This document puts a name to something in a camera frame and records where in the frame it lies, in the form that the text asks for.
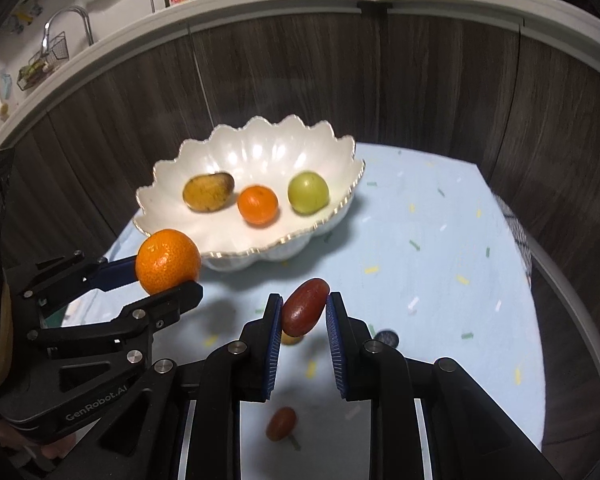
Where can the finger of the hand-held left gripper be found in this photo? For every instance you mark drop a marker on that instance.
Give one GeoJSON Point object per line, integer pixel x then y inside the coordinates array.
{"type": "Point", "coordinates": [120, 272]}
{"type": "Point", "coordinates": [175, 302]}

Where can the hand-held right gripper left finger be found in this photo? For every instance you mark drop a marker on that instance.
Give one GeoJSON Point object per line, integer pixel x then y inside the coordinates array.
{"type": "Point", "coordinates": [274, 360]}

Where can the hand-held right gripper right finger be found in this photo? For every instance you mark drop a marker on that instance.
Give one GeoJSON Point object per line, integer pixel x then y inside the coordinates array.
{"type": "Point", "coordinates": [337, 350]}

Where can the brown longan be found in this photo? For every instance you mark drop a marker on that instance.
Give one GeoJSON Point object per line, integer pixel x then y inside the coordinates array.
{"type": "Point", "coordinates": [291, 339]}

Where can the mandarin orange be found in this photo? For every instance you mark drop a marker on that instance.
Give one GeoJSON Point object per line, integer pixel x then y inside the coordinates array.
{"type": "Point", "coordinates": [167, 260]}
{"type": "Point", "coordinates": [257, 205]}

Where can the blueberry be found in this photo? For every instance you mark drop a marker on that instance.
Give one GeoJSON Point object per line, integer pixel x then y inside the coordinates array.
{"type": "Point", "coordinates": [386, 337]}

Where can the red jujube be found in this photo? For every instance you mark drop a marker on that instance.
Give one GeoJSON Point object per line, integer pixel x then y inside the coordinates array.
{"type": "Point", "coordinates": [281, 424]}
{"type": "Point", "coordinates": [304, 307]}

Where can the brown potato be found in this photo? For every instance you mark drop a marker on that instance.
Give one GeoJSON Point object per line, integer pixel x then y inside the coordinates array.
{"type": "Point", "coordinates": [207, 191]}

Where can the green jujube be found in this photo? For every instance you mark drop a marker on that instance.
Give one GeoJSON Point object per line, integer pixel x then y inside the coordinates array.
{"type": "Point", "coordinates": [307, 192]}

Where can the white scalloped bowl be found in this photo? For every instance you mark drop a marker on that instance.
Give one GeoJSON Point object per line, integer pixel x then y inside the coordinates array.
{"type": "Point", "coordinates": [260, 150]}

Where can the person's left hand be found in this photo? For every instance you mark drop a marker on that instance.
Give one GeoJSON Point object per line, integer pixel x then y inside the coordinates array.
{"type": "Point", "coordinates": [55, 449]}

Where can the light blue patterned tablecloth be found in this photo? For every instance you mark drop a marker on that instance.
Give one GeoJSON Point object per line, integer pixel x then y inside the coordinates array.
{"type": "Point", "coordinates": [430, 260]}

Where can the checkered cloth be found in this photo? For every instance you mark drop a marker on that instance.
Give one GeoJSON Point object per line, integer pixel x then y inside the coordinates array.
{"type": "Point", "coordinates": [515, 240]}

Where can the grey metal bar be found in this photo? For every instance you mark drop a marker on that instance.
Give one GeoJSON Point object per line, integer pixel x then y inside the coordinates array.
{"type": "Point", "coordinates": [560, 280]}

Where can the steel kitchen faucet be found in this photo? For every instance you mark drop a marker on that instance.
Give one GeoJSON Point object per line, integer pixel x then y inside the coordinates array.
{"type": "Point", "coordinates": [82, 20]}

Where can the dark wood base cabinet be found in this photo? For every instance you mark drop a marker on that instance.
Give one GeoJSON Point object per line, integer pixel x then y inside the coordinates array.
{"type": "Point", "coordinates": [430, 85]}

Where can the white kitchen countertop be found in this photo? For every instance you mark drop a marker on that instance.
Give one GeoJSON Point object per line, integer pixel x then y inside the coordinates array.
{"type": "Point", "coordinates": [280, 2]}

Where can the yellow wall hook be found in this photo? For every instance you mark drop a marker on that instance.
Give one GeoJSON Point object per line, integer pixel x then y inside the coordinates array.
{"type": "Point", "coordinates": [24, 15]}

